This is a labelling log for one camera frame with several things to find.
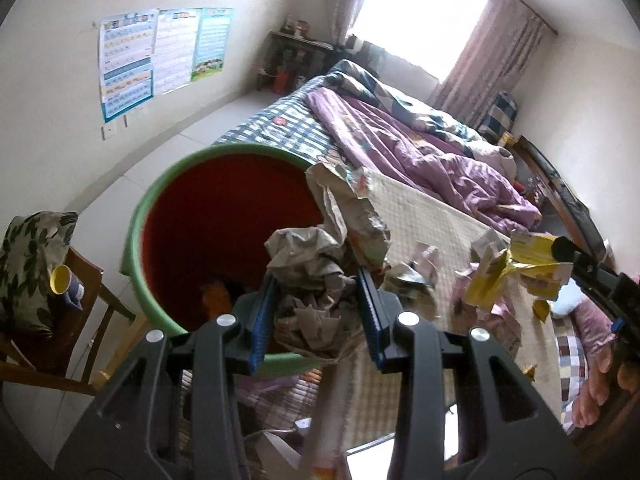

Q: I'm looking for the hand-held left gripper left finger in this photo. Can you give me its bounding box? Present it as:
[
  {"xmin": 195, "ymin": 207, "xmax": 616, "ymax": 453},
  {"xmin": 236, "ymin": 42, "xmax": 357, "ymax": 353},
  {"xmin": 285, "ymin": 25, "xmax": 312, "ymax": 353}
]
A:
[{"xmin": 52, "ymin": 275, "xmax": 281, "ymax": 480}]

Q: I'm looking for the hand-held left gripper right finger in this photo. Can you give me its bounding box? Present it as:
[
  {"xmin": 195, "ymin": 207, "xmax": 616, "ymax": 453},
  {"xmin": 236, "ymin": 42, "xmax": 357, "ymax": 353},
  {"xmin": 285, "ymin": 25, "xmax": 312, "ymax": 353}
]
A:
[{"xmin": 355, "ymin": 269, "xmax": 583, "ymax": 480}]

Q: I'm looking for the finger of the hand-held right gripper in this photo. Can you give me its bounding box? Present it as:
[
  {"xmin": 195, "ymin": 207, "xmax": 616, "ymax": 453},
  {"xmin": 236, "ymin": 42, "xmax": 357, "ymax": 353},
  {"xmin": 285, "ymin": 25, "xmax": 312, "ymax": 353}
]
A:
[{"xmin": 550, "ymin": 236, "xmax": 622, "ymax": 288}]

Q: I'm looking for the torn yellow packaging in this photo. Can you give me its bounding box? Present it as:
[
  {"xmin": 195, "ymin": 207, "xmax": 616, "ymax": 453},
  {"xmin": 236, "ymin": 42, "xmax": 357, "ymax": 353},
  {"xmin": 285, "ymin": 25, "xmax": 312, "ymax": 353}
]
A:
[{"xmin": 462, "ymin": 230, "xmax": 574, "ymax": 322}]

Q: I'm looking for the grey paper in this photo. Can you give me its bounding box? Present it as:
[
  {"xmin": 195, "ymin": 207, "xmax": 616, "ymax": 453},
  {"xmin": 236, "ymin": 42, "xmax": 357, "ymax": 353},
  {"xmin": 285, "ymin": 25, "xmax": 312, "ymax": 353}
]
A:
[{"xmin": 265, "ymin": 226, "xmax": 372, "ymax": 362}]

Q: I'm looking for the green bin with red inside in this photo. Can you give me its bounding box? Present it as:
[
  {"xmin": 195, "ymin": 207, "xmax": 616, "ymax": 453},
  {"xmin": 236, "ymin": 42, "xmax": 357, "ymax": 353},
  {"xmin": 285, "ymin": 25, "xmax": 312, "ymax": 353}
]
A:
[{"xmin": 120, "ymin": 144, "xmax": 332, "ymax": 379}]

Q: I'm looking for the person's right hand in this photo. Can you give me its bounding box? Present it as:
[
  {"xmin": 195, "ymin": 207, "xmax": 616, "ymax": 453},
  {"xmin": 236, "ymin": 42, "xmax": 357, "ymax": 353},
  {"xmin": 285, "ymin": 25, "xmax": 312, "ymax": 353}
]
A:
[{"xmin": 570, "ymin": 345, "xmax": 640, "ymax": 432}]

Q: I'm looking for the dark wooden headboard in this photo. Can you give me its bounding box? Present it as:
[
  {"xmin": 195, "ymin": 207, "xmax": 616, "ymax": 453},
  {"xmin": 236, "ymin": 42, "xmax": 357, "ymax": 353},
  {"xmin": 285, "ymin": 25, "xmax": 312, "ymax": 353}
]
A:
[{"xmin": 515, "ymin": 135, "xmax": 617, "ymax": 267}]

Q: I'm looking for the pink crumpled wrapper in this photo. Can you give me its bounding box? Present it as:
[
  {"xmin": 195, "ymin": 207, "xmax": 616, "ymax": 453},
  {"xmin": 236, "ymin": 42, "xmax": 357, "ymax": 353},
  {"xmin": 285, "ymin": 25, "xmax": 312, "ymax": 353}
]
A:
[{"xmin": 385, "ymin": 241, "xmax": 442, "ymax": 292}]

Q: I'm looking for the checkered pillow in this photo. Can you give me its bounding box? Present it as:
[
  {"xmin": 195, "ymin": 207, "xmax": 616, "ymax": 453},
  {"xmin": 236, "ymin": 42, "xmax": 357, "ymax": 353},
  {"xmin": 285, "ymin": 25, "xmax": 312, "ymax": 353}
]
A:
[{"xmin": 552, "ymin": 330, "xmax": 592, "ymax": 436}]

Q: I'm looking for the pink printed torn paper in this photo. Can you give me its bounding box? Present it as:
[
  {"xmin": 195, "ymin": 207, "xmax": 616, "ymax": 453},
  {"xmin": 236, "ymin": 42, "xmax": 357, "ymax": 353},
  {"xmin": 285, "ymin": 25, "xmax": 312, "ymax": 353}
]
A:
[{"xmin": 452, "ymin": 267, "xmax": 524, "ymax": 357}]

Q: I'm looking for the crumpled printed paper bag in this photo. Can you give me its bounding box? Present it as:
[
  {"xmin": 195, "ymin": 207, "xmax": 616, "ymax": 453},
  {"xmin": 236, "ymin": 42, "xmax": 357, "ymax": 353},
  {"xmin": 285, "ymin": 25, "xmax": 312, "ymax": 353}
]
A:
[{"xmin": 305, "ymin": 162, "xmax": 394, "ymax": 269}]

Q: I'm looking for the beige checked mat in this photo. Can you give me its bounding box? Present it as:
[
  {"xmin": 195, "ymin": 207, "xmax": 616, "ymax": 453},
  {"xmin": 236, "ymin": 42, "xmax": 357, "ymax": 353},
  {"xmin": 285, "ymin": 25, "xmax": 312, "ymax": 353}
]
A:
[{"xmin": 310, "ymin": 167, "xmax": 566, "ymax": 457}]

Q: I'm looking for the blue plaid cushion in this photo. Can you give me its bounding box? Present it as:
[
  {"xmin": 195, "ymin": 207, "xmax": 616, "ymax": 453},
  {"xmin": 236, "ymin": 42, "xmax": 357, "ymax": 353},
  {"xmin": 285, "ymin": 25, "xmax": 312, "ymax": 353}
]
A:
[{"xmin": 477, "ymin": 91, "xmax": 519, "ymax": 141}]

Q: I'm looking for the wooden chair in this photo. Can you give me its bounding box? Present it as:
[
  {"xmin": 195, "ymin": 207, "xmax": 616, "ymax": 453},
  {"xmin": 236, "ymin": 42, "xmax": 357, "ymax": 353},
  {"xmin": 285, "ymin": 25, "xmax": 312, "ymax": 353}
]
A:
[{"xmin": 0, "ymin": 245, "xmax": 152, "ymax": 397}]

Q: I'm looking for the purple quilt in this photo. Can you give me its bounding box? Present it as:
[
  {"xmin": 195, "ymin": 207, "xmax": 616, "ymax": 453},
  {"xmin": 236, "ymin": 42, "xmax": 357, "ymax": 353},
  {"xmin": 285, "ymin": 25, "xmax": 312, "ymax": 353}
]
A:
[{"xmin": 305, "ymin": 87, "xmax": 544, "ymax": 234}]

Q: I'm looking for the blue cup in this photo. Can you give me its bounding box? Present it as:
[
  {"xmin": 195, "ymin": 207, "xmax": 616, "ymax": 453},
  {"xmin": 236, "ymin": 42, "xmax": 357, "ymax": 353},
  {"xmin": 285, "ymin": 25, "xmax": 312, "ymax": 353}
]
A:
[{"xmin": 62, "ymin": 276, "xmax": 86, "ymax": 311}]

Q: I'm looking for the blue plaid bed sheet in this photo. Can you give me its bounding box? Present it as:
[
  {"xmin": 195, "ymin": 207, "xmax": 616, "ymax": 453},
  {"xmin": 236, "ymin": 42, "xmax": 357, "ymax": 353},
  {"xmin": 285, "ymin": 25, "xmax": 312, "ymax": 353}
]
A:
[{"xmin": 212, "ymin": 94, "xmax": 352, "ymax": 167}]

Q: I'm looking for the yellow cup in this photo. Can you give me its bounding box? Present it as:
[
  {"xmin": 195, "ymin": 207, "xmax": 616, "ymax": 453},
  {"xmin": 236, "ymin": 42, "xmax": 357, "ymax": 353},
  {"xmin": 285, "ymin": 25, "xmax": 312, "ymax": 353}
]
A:
[{"xmin": 50, "ymin": 265, "xmax": 74, "ymax": 295}]

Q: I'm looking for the pink window curtain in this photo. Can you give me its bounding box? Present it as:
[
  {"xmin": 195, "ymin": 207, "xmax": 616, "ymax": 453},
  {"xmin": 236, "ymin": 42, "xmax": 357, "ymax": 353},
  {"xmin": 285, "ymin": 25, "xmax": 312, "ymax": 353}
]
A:
[{"xmin": 432, "ymin": 7, "xmax": 547, "ymax": 117}]

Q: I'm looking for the leaf print cushion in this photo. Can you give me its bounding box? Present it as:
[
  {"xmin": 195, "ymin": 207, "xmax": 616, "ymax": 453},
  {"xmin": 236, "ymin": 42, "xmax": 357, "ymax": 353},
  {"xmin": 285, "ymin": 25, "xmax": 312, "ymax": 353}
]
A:
[{"xmin": 0, "ymin": 211, "xmax": 80, "ymax": 339}]

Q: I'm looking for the dark wooden shelf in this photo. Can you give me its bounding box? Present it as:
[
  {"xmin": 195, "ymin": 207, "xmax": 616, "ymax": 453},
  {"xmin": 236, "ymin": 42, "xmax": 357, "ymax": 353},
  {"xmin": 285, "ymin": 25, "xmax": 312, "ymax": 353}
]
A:
[{"xmin": 257, "ymin": 30, "xmax": 351, "ymax": 94}]

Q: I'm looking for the green wall poster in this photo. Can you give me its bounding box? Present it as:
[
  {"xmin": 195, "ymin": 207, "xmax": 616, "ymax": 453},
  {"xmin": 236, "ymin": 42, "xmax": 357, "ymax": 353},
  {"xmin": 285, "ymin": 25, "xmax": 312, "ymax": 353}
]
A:
[{"xmin": 190, "ymin": 7, "xmax": 235, "ymax": 83}]

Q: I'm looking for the white wall poster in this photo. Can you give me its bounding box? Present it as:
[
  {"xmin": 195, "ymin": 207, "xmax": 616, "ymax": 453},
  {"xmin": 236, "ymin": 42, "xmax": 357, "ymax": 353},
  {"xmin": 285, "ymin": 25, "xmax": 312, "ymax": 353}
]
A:
[{"xmin": 150, "ymin": 8, "xmax": 203, "ymax": 96}]

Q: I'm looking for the blue wall poster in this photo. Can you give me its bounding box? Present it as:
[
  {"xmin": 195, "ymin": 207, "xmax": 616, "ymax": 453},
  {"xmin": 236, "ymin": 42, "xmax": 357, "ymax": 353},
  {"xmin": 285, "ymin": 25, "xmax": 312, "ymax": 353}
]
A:
[{"xmin": 98, "ymin": 9, "xmax": 160, "ymax": 124}]

